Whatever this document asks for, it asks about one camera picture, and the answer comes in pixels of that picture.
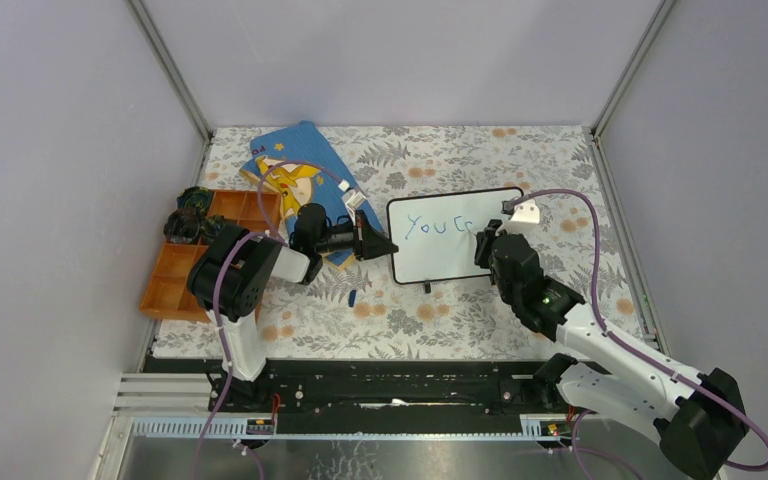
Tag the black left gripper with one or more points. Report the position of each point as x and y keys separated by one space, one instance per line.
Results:
x=367 y=242

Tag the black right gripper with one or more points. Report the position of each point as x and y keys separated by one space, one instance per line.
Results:
x=484 y=240

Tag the white whiteboard black frame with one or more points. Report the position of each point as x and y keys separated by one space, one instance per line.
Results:
x=436 y=234

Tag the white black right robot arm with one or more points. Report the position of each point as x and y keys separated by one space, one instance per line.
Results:
x=696 y=419

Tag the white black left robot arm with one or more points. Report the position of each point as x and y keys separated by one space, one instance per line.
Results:
x=230 y=278

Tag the blue Pikachu cloth bag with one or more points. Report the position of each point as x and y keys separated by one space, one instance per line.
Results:
x=300 y=165

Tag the dark patterned cloth roll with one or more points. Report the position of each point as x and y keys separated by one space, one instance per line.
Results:
x=183 y=226
x=195 y=198
x=210 y=227

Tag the orange wooden compartment tray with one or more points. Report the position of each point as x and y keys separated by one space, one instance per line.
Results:
x=166 y=295

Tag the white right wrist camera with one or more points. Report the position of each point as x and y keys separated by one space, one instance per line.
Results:
x=523 y=216

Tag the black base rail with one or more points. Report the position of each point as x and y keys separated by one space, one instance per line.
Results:
x=295 y=386

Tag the aluminium frame post right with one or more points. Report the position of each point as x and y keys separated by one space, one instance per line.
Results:
x=651 y=33

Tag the aluminium frame post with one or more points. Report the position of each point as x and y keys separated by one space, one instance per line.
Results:
x=651 y=33
x=149 y=28

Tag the aluminium frame post left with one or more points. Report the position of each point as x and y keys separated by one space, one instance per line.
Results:
x=149 y=28

